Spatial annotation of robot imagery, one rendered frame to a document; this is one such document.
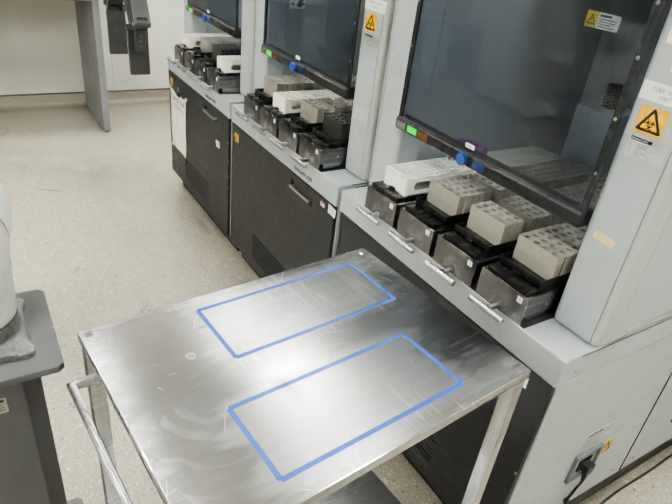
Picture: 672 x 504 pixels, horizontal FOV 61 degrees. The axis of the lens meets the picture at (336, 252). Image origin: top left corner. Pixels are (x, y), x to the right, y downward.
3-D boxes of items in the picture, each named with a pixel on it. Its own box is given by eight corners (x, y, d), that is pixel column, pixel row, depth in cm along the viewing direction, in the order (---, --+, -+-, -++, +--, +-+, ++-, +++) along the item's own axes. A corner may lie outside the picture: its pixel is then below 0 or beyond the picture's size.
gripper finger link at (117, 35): (106, 11, 95) (105, 10, 95) (110, 54, 98) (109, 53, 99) (125, 11, 96) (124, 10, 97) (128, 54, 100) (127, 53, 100)
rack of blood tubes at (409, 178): (460, 173, 174) (465, 154, 171) (483, 186, 167) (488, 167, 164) (381, 185, 159) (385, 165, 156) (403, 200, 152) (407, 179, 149)
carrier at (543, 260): (557, 281, 121) (566, 257, 118) (550, 283, 120) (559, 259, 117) (517, 254, 129) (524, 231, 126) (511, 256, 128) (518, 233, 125)
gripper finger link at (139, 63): (146, 27, 87) (147, 28, 87) (149, 73, 91) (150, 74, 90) (126, 26, 86) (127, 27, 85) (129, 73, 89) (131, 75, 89)
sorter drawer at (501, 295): (648, 240, 163) (660, 212, 159) (694, 264, 154) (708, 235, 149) (460, 296, 127) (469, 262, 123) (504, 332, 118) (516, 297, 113)
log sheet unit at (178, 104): (172, 145, 315) (169, 80, 297) (188, 163, 296) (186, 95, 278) (167, 145, 314) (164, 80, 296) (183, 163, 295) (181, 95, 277)
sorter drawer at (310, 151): (451, 138, 224) (455, 115, 220) (475, 150, 214) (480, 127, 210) (286, 156, 188) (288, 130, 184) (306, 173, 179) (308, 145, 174)
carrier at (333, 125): (345, 141, 182) (347, 123, 179) (339, 142, 181) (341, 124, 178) (326, 129, 190) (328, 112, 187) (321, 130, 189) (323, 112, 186)
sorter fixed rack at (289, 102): (340, 104, 224) (341, 88, 221) (353, 112, 217) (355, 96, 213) (271, 109, 209) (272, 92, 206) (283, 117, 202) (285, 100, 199)
